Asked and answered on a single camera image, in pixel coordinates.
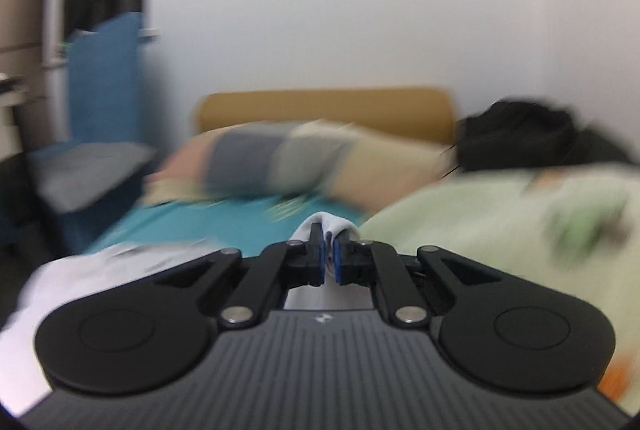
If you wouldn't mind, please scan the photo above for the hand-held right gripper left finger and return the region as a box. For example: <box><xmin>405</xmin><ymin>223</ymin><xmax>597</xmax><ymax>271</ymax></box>
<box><xmin>154</xmin><ymin>223</ymin><xmax>328</xmax><ymax>330</ymax></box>

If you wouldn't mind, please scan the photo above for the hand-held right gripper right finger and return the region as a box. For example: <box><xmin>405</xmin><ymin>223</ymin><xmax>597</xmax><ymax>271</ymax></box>
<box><xmin>333</xmin><ymin>233</ymin><xmax>502</xmax><ymax>330</ymax></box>

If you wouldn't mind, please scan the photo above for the white garment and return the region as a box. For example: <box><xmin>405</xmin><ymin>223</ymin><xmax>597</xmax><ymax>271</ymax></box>
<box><xmin>0</xmin><ymin>211</ymin><xmax>373</xmax><ymax>411</ymax></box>

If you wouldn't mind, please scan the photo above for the patchwork pillow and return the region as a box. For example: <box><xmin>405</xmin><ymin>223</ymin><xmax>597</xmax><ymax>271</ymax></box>
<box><xmin>142</xmin><ymin>120</ymin><xmax>451</xmax><ymax>213</ymax></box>

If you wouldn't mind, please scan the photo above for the teal printed bed sheet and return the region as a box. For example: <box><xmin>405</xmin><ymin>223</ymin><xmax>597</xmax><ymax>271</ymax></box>
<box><xmin>85</xmin><ymin>195</ymin><xmax>371</xmax><ymax>256</ymax></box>

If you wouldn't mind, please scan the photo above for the tan headboard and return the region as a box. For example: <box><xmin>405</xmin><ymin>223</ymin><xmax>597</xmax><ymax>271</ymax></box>
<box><xmin>194</xmin><ymin>86</ymin><xmax>456</xmax><ymax>146</ymax></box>

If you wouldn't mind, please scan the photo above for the light green printed blanket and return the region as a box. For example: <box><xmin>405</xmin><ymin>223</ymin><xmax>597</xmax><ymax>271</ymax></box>
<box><xmin>357</xmin><ymin>163</ymin><xmax>640</xmax><ymax>416</ymax></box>

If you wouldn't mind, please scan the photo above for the black clothing pile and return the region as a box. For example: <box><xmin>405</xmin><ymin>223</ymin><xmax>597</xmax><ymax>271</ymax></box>
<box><xmin>450</xmin><ymin>98</ymin><xmax>638</xmax><ymax>173</ymax></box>

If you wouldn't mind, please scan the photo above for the grey cushion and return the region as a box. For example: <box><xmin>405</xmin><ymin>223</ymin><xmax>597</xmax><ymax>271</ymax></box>
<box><xmin>31</xmin><ymin>141</ymin><xmax>157</xmax><ymax>213</ymax></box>

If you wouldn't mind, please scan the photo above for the blue chair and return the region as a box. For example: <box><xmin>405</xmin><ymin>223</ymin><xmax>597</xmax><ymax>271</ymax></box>
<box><xmin>27</xmin><ymin>12</ymin><xmax>156</xmax><ymax>251</ymax></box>

